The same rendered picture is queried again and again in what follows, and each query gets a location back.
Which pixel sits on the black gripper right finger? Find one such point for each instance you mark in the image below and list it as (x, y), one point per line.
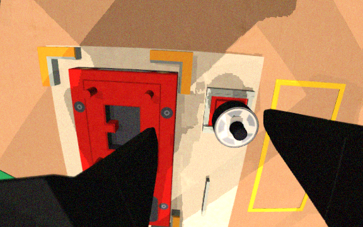
(326, 158)

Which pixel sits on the yellow rectangular outline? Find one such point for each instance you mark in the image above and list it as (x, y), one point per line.
(278, 83)

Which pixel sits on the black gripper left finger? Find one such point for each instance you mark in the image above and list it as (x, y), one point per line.
(117, 191)

